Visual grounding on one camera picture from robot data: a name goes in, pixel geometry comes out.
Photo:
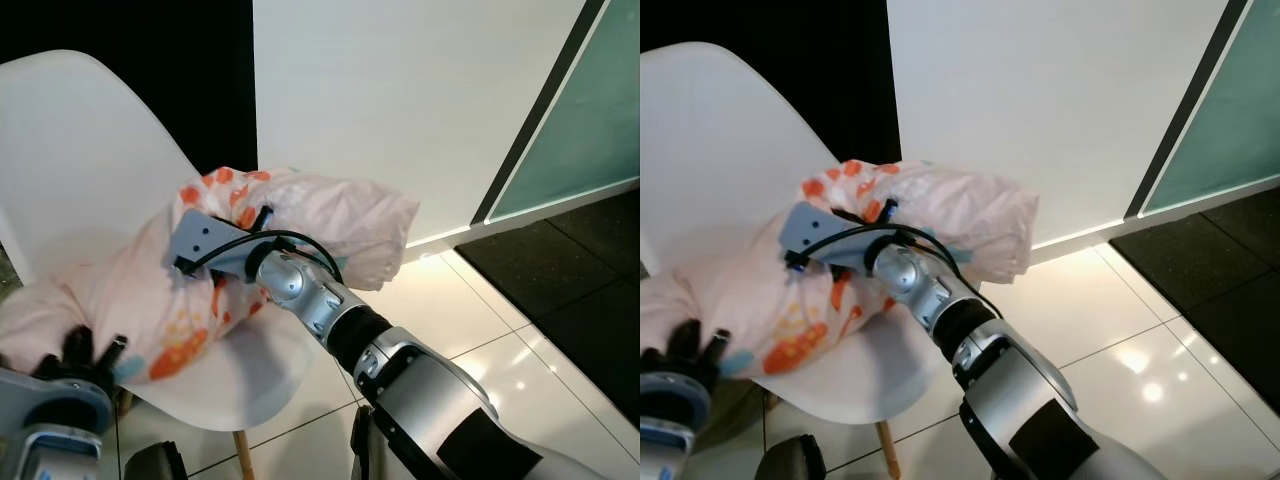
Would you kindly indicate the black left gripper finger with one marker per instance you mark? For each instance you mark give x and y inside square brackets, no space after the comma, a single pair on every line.
[116,350]
[685,340]
[719,346]
[80,346]

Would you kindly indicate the pink floral pillow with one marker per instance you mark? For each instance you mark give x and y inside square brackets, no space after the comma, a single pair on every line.
[960,215]
[340,225]

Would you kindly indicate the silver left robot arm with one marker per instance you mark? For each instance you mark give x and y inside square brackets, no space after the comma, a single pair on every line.
[60,458]
[665,458]

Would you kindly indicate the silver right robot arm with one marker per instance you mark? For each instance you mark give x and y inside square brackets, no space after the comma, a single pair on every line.
[1030,400]
[420,400]

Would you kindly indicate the white plastic chair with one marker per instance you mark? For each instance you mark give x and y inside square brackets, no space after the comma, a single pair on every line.
[720,150]
[80,150]

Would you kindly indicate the slim wooden chair leg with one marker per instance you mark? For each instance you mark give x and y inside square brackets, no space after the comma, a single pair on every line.
[244,458]
[888,452]

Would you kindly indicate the dark grey robot leg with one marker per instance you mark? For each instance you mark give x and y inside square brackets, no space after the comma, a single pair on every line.
[790,460]
[155,463]

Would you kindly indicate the green frosted glass panel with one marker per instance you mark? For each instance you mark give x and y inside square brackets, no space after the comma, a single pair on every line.
[590,120]
[1225,110]

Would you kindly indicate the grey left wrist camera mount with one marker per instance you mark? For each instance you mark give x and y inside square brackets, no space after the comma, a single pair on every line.
[55,405]
[670,400]

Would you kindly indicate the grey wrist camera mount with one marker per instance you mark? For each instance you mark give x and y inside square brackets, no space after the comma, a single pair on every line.
[205,240]
[55,405]
[815,232]
[670,400]

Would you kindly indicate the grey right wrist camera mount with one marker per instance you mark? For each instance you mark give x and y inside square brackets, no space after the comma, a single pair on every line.
[815,232]
[205,240]

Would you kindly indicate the black door frame strip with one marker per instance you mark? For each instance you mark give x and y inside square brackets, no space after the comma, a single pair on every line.
[540,110]
[1185,110]

